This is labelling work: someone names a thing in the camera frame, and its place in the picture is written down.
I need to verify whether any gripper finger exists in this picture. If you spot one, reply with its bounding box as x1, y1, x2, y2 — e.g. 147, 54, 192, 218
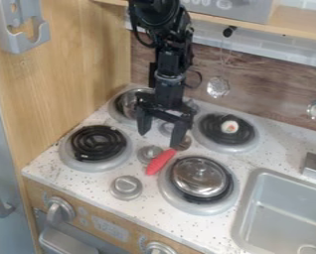
135, 106, 156, 137
167, 117, 195, 149

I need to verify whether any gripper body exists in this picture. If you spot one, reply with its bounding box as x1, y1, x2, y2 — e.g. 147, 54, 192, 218
133, 70, 200, 131

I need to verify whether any silver pan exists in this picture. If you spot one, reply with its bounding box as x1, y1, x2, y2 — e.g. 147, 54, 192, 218
112, 87, 167, 122

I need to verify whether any red toy pepper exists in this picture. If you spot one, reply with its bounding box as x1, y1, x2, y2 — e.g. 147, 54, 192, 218
144, 148, 180, 177

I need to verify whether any silver lid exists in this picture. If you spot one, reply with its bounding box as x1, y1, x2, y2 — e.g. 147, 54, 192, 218
168, 156, 232, 199

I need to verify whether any silver hanging strainer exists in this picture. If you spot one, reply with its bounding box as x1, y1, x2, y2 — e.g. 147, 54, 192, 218
206, 25, 238, 100

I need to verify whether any toy stove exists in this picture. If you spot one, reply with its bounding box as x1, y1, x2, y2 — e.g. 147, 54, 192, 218
57, 83, 262, 217

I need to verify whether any white toy sushi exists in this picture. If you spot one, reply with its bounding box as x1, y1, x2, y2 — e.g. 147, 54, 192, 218
220, 119, 242, 135

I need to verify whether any toy microwave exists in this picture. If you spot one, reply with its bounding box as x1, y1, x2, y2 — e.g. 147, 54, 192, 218
180, 0, 276, 25

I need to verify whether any toy sink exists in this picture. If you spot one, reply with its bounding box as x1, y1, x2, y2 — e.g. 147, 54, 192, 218
230, 168, 316, 254

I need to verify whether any grey toy fridge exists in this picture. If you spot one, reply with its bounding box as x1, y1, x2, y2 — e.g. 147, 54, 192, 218
0, 74, 37, 254

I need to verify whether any grey wall holder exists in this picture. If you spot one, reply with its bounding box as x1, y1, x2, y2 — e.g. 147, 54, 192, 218
0, 0, 53, 56

